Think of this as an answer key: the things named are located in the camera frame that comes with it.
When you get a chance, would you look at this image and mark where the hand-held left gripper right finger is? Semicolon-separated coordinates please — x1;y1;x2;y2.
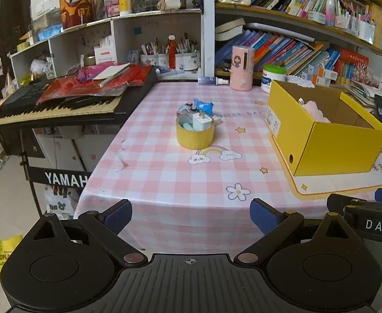
235;198;361;267

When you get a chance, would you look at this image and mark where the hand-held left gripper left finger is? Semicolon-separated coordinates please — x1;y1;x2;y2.
23;199;149;267

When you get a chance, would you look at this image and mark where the yellow cardboard box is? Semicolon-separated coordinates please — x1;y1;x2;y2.
267;79;382;177

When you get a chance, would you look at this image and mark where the yellow tape roll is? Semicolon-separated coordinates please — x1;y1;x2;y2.
176;113;215;150

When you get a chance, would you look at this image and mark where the white charger plug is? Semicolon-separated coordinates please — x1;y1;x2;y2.
192;111;213;133

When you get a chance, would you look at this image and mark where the blue and purple toy car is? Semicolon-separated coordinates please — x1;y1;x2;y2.
177;102;198;115

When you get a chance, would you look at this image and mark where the white desk mat yellow border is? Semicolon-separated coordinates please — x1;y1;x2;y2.
268;133;382;201

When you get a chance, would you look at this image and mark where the pink checkered tablecloth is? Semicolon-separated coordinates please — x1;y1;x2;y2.
74;80;382;255

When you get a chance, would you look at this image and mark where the white printed shopping bag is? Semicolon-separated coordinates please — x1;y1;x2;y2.
44;184;81;220

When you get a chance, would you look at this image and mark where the black keyboard stand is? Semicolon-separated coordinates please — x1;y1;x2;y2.
19;130;94;217

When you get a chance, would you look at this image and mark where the white cabinet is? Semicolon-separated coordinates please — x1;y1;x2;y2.
33;127;120;174

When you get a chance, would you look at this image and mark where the pink plush toy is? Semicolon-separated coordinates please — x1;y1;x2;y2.
298;98;332;124

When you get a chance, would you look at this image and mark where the pile of booklets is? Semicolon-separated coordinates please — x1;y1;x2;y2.
344;77;382;112

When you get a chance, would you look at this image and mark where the black electronic keyboard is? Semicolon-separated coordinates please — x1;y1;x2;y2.
0;64;159;134

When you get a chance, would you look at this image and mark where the yellow plastic bag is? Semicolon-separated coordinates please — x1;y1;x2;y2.
0;234;23;283

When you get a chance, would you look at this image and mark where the white cotton pad pack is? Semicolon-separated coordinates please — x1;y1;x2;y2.
285;74;316;88

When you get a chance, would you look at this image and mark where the stack of small boxes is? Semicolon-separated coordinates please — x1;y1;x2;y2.
303;48;372;87

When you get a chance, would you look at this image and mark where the white jar green lid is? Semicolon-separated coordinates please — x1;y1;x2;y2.
261;65;287;94

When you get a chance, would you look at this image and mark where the red plastic sheet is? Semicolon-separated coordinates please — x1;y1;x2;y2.
35;64;154;105

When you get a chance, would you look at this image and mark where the dark blue spray bottle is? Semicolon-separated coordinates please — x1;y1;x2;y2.
198;76;231;86

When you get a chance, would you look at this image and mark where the beige notebook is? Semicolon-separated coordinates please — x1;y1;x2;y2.
92;62;131;81

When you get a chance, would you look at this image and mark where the pink cylinder with girl print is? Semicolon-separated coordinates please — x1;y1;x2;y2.
229;45;255;91

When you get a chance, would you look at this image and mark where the purple pink cloth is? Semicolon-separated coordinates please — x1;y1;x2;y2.
76;66;109;83

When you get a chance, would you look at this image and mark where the white red card box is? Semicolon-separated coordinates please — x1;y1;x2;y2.
93;34;118;65

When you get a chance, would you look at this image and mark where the row of blue red books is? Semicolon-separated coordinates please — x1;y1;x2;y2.
215;29;329;76

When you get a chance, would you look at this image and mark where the white plastic bag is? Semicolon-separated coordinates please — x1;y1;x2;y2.
30;58;56;79

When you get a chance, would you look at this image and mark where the red tassel ornament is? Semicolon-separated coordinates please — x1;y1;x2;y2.
168;33;178;70

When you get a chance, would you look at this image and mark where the clear pen organizer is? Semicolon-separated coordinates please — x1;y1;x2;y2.
334;0;376;45

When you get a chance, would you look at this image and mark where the white shelf unit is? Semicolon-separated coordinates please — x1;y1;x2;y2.
9;8;205;83

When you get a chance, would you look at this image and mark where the thick white book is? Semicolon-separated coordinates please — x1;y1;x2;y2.
215;17;246;41

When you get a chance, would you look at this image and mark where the light blue packet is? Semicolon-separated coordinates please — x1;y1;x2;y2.
37;26;63;41

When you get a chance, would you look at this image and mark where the yellow wooden bookshelf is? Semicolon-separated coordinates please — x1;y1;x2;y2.
214;0;382;83

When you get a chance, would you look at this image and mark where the orange fortune god box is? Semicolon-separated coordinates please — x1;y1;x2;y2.
58;0;95;29

